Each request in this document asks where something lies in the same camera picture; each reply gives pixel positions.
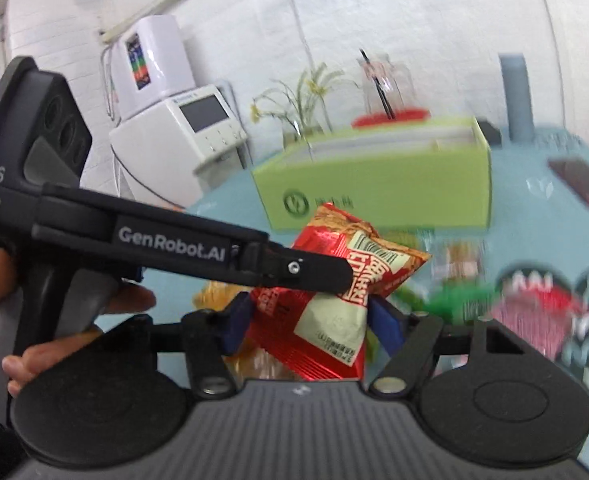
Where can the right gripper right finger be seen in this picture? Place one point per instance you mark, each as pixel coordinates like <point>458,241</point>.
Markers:
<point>479,390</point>

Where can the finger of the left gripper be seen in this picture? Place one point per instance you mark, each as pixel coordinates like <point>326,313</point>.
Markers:
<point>273,265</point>

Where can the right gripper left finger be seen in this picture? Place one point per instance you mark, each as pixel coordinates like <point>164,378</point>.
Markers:
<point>128,392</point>

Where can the red snack bag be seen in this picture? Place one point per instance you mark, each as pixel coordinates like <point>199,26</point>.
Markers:
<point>321,336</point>

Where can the white dispenser with screen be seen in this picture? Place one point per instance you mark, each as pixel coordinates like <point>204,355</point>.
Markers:
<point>179,149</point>

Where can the teal patterned tablecloth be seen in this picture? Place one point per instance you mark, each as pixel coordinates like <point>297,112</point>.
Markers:
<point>536,220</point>

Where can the glass vase with plant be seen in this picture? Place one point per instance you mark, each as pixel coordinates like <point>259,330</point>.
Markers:
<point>301,109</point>

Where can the green cardboard box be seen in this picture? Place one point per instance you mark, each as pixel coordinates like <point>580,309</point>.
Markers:
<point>435,174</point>

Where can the red round tray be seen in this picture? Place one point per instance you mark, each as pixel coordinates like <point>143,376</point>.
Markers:
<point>409,114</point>

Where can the white water purifier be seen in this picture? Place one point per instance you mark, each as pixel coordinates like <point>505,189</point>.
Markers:
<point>148,64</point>

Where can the clear glass pitcher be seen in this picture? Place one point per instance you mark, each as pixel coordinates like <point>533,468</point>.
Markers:
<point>386,85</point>

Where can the red cased smartphone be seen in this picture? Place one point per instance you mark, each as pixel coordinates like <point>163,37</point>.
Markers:
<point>574,172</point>

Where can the grey blue thermos bottle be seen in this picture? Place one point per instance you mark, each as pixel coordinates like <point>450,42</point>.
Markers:
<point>518,98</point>

